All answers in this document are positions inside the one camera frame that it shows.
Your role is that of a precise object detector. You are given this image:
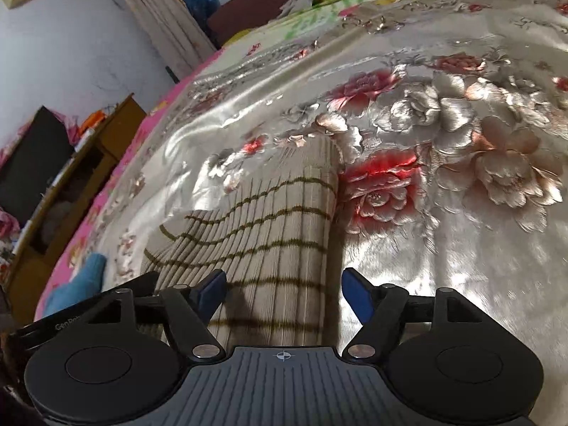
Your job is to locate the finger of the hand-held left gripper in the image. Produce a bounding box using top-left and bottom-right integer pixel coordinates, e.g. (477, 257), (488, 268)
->
(102, 272), (159, 298)

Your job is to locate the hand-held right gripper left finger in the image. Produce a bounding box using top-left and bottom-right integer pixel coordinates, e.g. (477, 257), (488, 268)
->
(91, 268), (228, 362)

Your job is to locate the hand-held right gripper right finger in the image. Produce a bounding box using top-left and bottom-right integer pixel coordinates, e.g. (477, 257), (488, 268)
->
(341, 268), (484, 361)

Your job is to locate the beige striped ribbed sweater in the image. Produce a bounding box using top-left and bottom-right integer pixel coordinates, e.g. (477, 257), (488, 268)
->
(141, 135), (342, 349)

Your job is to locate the blue foam pad left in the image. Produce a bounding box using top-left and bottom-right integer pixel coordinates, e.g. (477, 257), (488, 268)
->
(42, 253), (107, 318)

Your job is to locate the floral cloth by desk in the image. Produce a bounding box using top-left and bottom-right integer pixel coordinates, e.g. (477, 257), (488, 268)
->
(0, 208), (23, 285)

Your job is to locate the silver floral bedspread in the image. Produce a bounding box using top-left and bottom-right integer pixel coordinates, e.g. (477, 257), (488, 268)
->
(95, 0), (568, 351)

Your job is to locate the wooden side cabinet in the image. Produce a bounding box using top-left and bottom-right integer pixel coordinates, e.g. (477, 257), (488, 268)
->
(0, 93), (147, 307)

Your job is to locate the black monitor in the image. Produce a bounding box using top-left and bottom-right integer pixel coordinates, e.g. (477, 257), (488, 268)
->
(0, 105), (75, 227)

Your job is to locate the orange thing on desk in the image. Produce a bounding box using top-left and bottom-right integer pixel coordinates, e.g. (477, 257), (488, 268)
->
(79, 111), (108, 136)

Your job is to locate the beige curtain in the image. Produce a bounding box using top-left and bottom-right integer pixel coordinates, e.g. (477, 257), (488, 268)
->
(97, 0), (219, 81)

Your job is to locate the blue plastic bag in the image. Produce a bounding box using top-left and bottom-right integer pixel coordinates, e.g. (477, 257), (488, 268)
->
(179, 0), (221, 25)

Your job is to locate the maroon headboard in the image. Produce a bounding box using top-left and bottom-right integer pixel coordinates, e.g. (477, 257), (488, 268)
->
(206, 0), (420, 49)

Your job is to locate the crumpled white cloth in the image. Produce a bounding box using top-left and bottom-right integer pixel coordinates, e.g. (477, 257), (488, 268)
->
(279, 0), (321, 17)

